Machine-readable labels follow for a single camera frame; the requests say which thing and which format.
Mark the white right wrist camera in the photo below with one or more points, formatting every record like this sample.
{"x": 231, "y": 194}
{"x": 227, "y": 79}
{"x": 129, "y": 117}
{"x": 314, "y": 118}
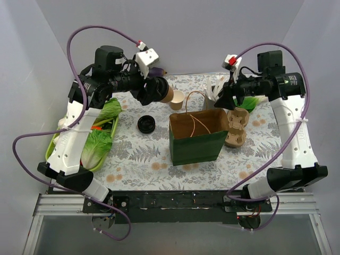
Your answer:
{"x": 232, "y": 64}

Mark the green plastic vegetable tray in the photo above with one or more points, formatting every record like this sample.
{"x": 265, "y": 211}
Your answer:
{"x": 108, "y": 126}

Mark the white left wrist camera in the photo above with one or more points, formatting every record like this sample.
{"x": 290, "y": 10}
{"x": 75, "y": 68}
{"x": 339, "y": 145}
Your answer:
{"x": 146, "y": 60}

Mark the green bok choy toy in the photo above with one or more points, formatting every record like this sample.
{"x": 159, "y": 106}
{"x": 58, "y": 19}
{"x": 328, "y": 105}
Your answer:
{"x": 250, "y": 103}

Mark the black coffee cup lid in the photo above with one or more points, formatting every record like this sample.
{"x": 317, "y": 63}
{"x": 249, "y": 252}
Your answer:
{"x": 162, "y": 88}

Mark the large napa cabbage toy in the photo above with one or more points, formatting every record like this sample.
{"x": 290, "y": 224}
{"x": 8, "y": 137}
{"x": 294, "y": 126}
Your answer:
{"x": 111, "y": 109}

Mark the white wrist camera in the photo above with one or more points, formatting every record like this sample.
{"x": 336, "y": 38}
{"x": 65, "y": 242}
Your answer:
{"x": 146, "y": 60}
{"x": 232, "y": 64}

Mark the green leafy lettuce toy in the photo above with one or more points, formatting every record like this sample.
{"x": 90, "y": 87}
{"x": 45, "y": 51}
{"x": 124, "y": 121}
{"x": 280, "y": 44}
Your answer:
{"x": 98, "y": 143}

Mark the orange carrot toy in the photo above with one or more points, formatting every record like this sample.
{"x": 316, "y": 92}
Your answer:
{"x": 99, "y": 128}

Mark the brown cardboard cup carrier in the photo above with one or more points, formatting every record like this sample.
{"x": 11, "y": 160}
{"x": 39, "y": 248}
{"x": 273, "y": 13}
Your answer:
{"x": 237, "y": 121}

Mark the grey straw holder cup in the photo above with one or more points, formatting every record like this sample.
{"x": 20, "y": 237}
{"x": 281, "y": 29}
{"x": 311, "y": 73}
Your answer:
{"x": 208, "y": 103}

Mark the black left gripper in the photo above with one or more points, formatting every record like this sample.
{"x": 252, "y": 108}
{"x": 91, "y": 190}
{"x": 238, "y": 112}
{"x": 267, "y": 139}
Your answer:
{"x": 146, "y": 90}

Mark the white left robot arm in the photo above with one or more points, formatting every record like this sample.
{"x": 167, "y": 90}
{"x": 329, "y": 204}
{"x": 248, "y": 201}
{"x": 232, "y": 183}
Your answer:
{"x": 63, "y": 164}

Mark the black lid stack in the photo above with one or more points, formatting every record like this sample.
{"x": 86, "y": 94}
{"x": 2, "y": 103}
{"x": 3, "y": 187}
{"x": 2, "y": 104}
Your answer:
{"x": 146, "y": 124}

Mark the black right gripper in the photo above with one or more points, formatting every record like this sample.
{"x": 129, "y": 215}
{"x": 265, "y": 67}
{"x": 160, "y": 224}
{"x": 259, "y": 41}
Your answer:
{"x": 230, "y": 89}

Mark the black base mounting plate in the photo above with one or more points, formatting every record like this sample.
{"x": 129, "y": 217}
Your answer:
{"x": 181, "y": 206}

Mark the floral patterned table mat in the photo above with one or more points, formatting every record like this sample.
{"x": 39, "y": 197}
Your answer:
{"x": 140, "y": 161}

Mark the purple eggplant toy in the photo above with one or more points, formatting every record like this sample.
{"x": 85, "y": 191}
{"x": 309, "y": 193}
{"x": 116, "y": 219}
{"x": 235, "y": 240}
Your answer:
{"x": 156, "y": 72}

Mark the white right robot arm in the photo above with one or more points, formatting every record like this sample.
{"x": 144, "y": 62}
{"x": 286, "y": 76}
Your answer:
{"x": 295, "y": 164}

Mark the dark green paper bag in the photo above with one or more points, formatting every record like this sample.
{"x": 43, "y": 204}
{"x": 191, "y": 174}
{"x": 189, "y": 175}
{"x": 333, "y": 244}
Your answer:
{"x": 197, "y": 137}

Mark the aluminium frame rail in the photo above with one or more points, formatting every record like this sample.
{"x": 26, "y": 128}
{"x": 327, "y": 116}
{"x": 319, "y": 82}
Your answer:
{"x": 73, "y": 205}

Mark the brown paper coffee cup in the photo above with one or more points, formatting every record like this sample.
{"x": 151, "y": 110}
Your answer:
{"x": 169, "y": 96}

